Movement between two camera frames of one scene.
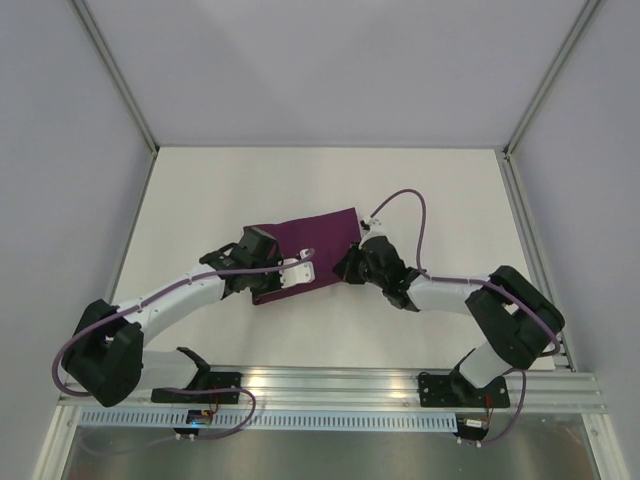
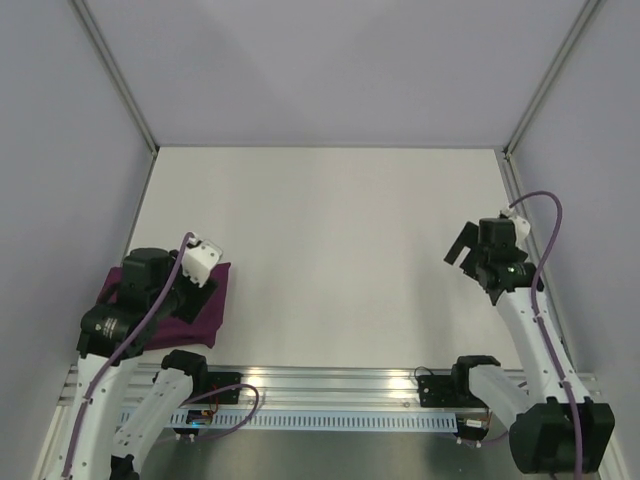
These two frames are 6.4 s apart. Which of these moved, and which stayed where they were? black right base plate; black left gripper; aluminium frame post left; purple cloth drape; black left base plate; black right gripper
Moved: purple cloth drape; black right gripper; black left gripper
Stayed: black left base plate; black right base plate; aluminium frame post left
